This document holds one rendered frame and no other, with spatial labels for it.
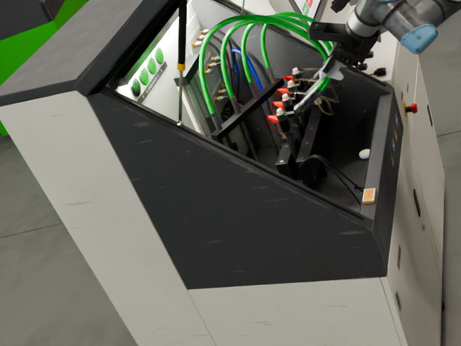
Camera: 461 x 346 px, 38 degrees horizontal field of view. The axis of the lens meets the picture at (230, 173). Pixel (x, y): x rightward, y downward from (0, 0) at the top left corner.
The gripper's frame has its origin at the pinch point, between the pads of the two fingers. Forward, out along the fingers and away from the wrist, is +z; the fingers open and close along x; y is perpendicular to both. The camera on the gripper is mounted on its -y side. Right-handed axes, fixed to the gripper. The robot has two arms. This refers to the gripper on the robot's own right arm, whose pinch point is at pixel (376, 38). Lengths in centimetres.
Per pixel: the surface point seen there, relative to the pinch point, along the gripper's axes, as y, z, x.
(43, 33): -287, 50, 242
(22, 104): -79, -23, -47
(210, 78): -57, 7, 11
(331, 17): -27, 17, 65
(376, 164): -4.5, 28.2, -19.3
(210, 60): -57, 2, 15
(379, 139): -5.0, 28.2, -6.9
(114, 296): -87, 45, -47
